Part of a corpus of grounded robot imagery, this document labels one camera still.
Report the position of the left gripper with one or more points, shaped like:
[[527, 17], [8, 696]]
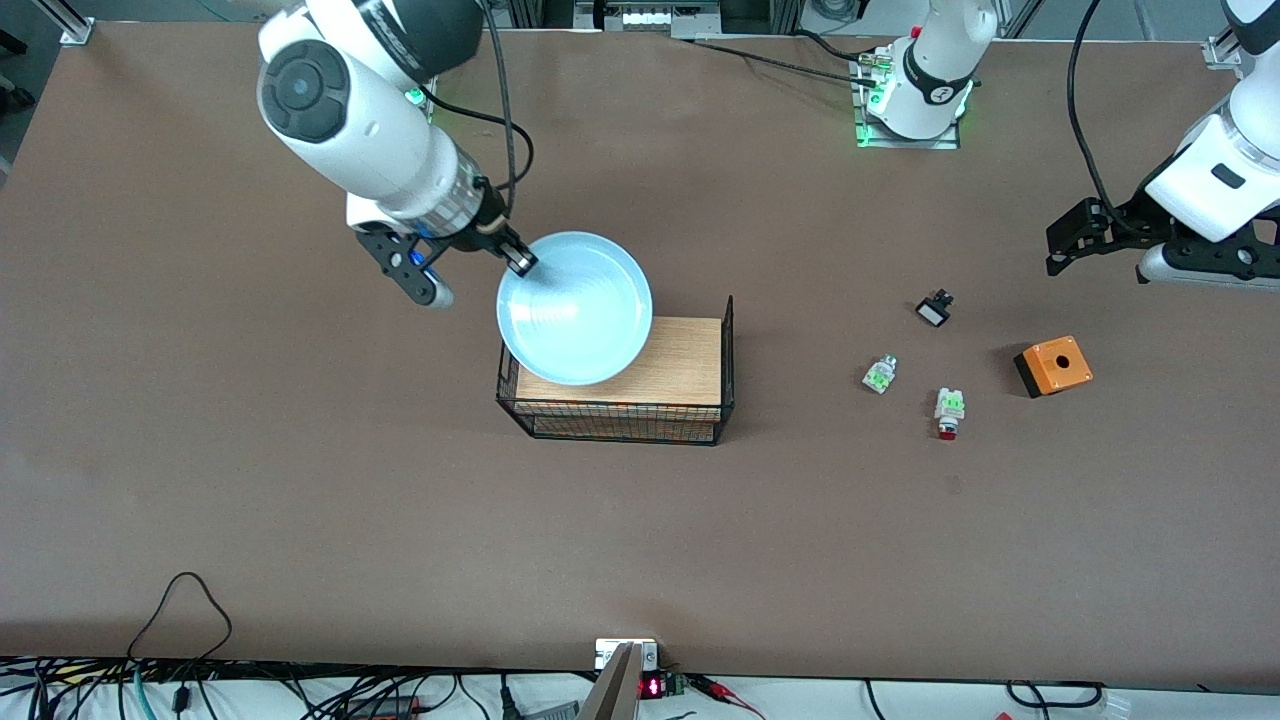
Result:
[[1128, 222]]

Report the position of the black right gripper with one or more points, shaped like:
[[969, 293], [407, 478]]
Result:
[[487, 225]]

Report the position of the light blue plate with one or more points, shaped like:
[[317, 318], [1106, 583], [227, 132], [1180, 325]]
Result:
[[575, 310]]

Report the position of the red push button switch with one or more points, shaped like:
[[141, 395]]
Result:
[[949, 408]]

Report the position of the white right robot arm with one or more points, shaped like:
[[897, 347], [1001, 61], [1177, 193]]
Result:
[[370, 120]]

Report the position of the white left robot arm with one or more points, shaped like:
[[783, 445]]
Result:
[[940, 70]]

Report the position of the orange button box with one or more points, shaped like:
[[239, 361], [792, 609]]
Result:
[[1060, 366]]

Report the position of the black white push button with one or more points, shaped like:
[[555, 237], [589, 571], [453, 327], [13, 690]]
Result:
[[933, 312]]

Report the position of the wooden board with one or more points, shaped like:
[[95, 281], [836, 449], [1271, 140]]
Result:
[[685, 370]]

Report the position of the red digit display module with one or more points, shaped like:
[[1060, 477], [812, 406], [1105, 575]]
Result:
[[652, 687]]

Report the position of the black power adapter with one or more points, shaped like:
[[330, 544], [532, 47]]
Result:
[[385, 707]]

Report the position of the red clip lead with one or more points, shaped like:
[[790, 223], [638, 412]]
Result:
[[715, 686]]

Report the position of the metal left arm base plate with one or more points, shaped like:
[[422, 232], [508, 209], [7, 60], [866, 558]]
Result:
[[945, 144]]

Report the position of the aluminium corner bracket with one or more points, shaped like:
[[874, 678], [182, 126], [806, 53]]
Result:
[[1222, 52]]

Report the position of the green push button switch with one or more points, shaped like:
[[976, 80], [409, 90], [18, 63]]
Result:
[[879, 376]]

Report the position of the metal frame light unit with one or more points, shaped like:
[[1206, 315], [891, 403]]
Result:
[[650, 18]]

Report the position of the small metal bracket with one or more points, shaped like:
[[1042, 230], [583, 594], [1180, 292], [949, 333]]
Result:
[[605, 655]]

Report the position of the grey tapered post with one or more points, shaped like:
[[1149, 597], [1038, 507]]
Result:
[[615, 695]]

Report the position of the aluminium frame profile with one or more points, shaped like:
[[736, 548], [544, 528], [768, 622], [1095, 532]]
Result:
[[70, 22]]

